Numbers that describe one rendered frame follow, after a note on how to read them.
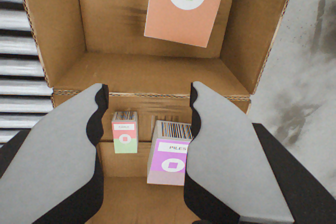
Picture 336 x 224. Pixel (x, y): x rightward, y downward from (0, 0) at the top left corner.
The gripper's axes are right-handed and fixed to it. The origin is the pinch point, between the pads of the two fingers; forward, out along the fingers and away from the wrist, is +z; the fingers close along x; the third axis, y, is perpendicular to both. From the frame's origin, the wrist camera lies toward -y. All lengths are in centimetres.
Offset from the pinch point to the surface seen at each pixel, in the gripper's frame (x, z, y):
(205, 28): 8.6, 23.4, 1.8
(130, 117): -6.3, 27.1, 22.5
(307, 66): 109, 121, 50
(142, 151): -4.5, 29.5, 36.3
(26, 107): -41, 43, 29
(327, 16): 109, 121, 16
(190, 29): 6.1, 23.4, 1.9
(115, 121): -9.6, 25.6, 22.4
